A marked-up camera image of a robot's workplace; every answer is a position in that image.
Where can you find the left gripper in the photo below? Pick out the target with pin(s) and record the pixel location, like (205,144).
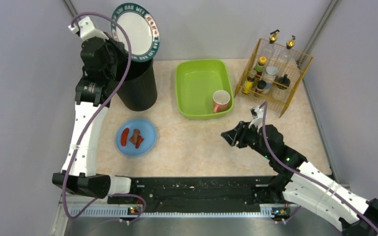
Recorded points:
(115,45)

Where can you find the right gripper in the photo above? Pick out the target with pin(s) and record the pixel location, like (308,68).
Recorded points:
(241,136)

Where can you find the white plate green rim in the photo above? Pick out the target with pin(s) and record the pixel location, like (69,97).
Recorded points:
(141,30)

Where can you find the pink mug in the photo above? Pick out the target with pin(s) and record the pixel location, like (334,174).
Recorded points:
(221,99)

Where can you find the small yellow label bottle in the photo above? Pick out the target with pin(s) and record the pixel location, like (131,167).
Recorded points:
(248,85)

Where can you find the small black cap bottle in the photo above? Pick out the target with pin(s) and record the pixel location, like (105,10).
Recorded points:
(260,87)

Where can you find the silver lid glass jar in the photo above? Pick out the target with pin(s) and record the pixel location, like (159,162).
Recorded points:
(269,76)

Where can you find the green label sauce bottle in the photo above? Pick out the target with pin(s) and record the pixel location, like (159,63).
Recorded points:
(259,67)

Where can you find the black lid seasoning jar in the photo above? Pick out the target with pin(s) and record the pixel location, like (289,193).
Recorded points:
(280,91)

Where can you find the blue plate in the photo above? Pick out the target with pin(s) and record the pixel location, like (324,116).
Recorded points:
(148,132)

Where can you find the clear oil dispenser bottle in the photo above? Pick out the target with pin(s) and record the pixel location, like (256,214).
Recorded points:
(268,50)

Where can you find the dark sauce dispenser bottle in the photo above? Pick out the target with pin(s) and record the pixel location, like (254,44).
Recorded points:
(285,54)

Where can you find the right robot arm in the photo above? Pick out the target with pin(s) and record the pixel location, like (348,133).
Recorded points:
(298,181)

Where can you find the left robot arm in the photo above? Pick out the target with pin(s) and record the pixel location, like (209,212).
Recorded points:
(92,101)

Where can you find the black plastic trash bin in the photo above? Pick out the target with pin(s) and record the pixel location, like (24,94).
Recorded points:
(138,91)

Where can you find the green plastic basin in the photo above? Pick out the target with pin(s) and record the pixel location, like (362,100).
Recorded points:
(195,83)

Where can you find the red food pieces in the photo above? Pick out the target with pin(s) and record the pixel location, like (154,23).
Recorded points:
(125,139)

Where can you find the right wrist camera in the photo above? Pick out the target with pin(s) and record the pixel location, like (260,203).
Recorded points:
(257,117)

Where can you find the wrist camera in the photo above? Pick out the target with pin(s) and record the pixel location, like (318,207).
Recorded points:
(86,29)
(257,117)

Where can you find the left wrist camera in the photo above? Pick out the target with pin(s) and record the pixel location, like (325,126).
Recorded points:
(86,29)

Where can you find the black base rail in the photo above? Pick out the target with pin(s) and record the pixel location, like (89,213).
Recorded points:
(206,197)

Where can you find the gold wire basket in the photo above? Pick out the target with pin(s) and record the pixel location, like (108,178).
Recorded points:
(296,69)

